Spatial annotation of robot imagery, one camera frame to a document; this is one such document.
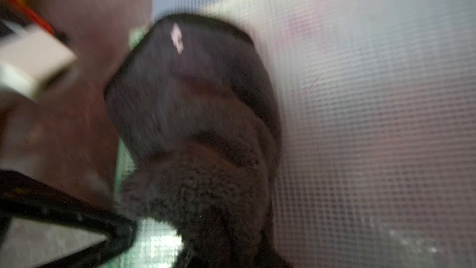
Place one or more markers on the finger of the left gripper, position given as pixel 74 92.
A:
pixel 24 197
pixel 93 256

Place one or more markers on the green mesh document bag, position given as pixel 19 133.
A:
pixel 378 104

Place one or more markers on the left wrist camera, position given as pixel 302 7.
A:
pixel 34 64

